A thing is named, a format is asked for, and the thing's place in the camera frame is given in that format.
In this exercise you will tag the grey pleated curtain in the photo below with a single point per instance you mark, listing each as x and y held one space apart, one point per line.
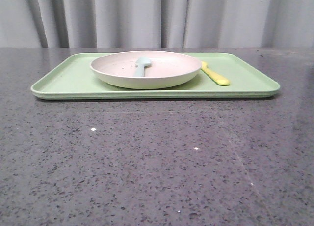
157 23

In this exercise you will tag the light blue plastic spoon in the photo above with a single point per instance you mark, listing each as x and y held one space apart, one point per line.
141 63

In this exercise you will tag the white round plate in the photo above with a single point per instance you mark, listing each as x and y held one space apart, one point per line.
167 69

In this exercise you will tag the light green rectangular tray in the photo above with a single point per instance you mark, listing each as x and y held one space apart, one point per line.
73 79

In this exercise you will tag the yellow plastic fork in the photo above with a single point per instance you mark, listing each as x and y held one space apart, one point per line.
217 78

